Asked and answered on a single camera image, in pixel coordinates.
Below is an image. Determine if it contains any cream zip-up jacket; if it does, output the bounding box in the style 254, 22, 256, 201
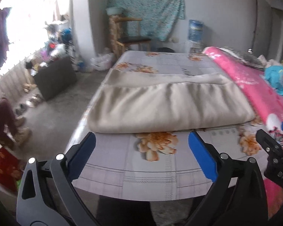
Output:
87, 69, 255, 134

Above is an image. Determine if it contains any pink floral blanket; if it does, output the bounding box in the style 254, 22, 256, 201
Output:
202, 46, 283, 217

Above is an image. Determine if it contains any cyan cloth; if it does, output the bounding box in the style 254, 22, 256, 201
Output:
264, 65, 283, 97

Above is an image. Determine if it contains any beige sneaker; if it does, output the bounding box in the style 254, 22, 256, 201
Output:
14, 127, 31, 146

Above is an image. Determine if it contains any red gift bag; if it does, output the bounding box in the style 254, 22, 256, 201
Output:
0, 147, 23, 193

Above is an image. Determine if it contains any grey patterned pillow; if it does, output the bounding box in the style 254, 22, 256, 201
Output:
219, 47, 265, 71

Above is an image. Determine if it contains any white shoes pair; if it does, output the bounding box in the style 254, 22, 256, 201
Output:
25, 94, 44, 108

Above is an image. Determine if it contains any dark low cabinet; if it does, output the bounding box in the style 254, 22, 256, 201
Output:
34, 56, 77, 101

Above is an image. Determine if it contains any white plastic bag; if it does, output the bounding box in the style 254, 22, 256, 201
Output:
90, 53, 115, 71

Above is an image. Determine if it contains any wooden chair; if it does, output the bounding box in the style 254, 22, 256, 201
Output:
109, 15, 151, 59

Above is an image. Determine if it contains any blue water bottle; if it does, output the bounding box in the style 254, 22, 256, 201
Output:
188, 19, 203, 43

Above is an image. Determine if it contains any teal floral wall cloth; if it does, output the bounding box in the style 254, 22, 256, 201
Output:
107, 0, 185, 41

